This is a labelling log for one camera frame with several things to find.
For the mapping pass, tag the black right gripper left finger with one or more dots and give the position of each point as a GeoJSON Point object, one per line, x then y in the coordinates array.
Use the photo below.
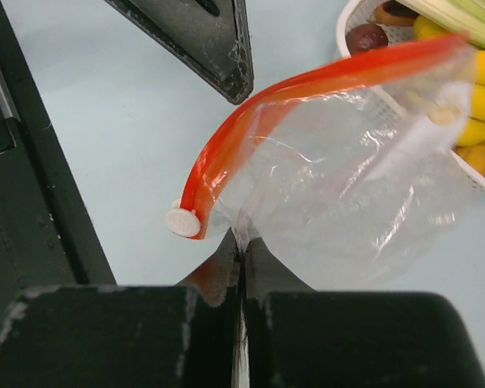
{"type": "Point", "coordinates": [184, 335]}

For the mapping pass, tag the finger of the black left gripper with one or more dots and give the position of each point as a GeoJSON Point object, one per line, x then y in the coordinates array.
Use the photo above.
{"type": "Point", "coordinates": [210, 37]}

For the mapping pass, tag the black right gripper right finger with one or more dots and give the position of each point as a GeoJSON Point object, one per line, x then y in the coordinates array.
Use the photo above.
{"type": "Point", "coordinates": [300, 337]}

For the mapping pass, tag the clear zip bag red zipper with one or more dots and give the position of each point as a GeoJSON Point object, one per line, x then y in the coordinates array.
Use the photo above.
{"type": "Point", "coordinates": [343, 191]}

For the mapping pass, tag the dark purple passion fruit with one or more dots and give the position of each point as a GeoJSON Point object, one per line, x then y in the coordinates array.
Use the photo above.
{"type": "Point", "coordinates": [365, 37]}

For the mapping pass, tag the white perforated plastic basket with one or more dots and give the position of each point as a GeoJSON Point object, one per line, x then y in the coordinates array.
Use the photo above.
{"type": "Point", "coordinates": [357, 12]}

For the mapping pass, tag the green white celery stalk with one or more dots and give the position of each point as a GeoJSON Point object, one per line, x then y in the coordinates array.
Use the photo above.
{"type": "Point", "coordinates": [466, 17]}

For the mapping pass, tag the yellow banana bunch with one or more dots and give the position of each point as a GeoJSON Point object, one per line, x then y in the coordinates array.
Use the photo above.
{"type": "Point", "coordinates": [473, 127]}

